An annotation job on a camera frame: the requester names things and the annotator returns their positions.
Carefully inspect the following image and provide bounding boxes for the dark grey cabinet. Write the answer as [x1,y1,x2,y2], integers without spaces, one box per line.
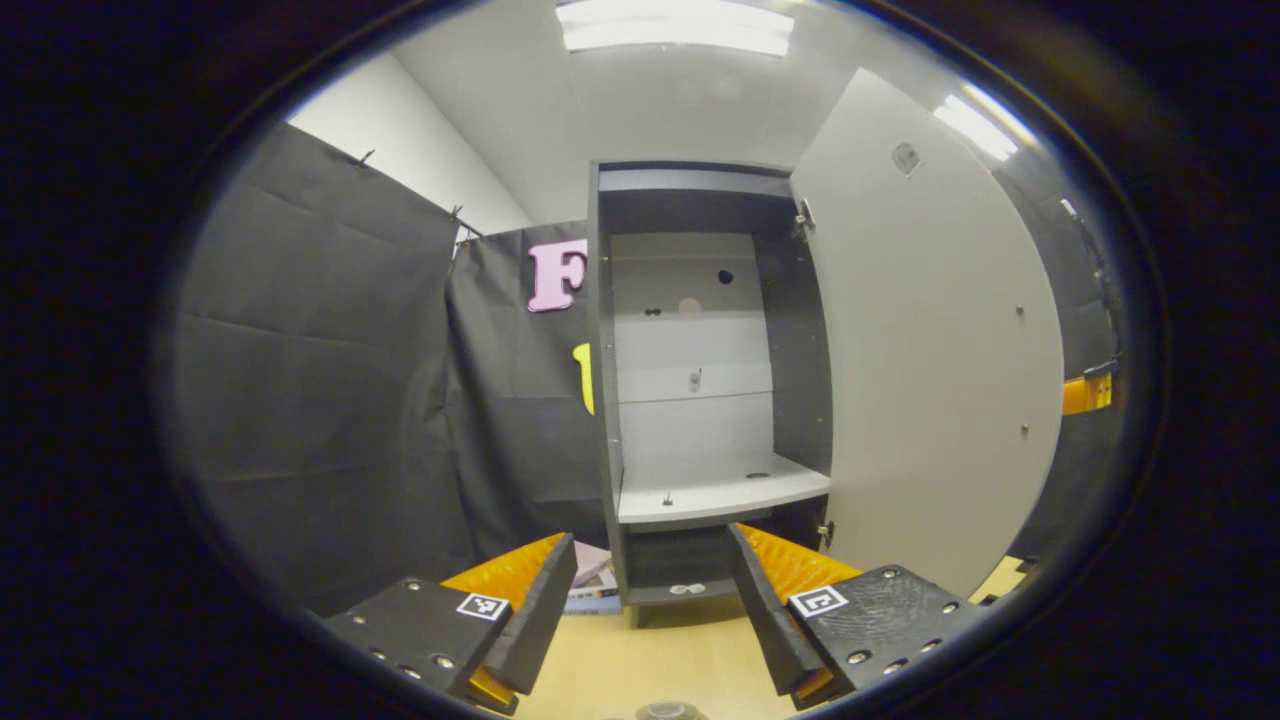
[585,160,836,629]

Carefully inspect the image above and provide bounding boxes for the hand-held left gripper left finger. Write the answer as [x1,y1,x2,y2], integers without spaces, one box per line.
[325,532,579,716]

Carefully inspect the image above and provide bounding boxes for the beige cabinet door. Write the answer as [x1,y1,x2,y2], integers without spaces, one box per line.
[790,68,1066,599]

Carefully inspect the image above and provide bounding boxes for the pink white paper packet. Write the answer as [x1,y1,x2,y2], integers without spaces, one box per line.
[570,542,619,614]

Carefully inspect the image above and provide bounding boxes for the grey cabinet shelf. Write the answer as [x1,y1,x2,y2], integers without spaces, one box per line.
[617,455,833,526]

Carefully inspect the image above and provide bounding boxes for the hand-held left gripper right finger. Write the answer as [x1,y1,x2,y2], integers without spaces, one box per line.
[727,522,986,711]

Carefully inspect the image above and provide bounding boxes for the black backdrop cloth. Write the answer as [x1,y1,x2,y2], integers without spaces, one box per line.
[165,120,1126,616]

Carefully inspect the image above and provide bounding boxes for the ceiling light panel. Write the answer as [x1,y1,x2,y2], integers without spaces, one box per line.
[933,85,1038,163]

